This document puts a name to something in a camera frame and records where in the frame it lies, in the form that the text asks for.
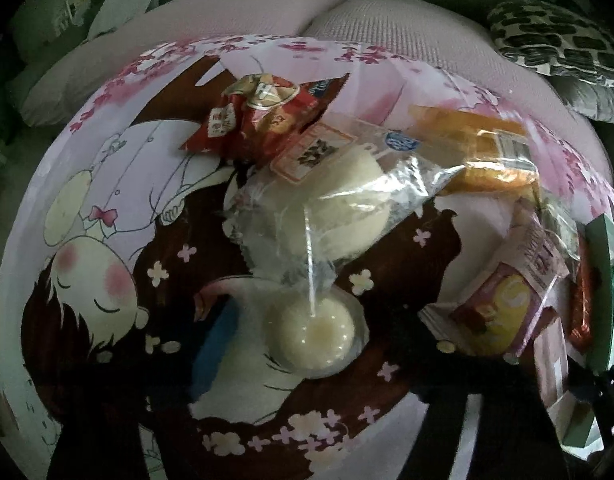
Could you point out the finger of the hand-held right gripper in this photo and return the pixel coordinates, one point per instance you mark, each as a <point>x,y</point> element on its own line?
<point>612,405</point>

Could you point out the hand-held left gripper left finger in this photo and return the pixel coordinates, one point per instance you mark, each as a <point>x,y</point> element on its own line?
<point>212,347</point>

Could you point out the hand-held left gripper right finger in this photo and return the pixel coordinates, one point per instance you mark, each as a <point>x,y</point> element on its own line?
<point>452,360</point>

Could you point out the pale jelly cup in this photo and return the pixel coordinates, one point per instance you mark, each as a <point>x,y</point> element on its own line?
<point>312,335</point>

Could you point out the mint green box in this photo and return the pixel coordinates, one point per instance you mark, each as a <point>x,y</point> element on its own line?
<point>602,280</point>

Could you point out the clear packet with white buns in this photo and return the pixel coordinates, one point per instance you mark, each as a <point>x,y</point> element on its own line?
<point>337,200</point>

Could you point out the purple cake roll packet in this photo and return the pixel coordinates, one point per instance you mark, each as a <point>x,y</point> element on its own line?
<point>502,310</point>

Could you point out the red orange snack packet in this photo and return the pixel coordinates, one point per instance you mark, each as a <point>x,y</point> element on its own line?
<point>582,305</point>

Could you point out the printed cartoon blanket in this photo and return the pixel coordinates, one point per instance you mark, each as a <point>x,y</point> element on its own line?
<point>137,200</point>

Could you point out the orange cake packet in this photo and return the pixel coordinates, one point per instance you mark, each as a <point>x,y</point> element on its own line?
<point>487,170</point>

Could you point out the red crinkled snack bag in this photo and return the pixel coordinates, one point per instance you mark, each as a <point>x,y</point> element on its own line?
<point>257,110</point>

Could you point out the grey quilted pillow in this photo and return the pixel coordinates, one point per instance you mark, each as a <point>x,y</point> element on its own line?
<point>592,100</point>

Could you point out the black and white patterned pillow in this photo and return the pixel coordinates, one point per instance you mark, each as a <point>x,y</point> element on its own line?
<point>552,40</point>

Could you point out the pale pink sofa seat cover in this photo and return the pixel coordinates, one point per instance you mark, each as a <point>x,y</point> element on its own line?
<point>387,15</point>

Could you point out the white paper bag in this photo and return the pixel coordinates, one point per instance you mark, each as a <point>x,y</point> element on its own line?
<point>117,0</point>

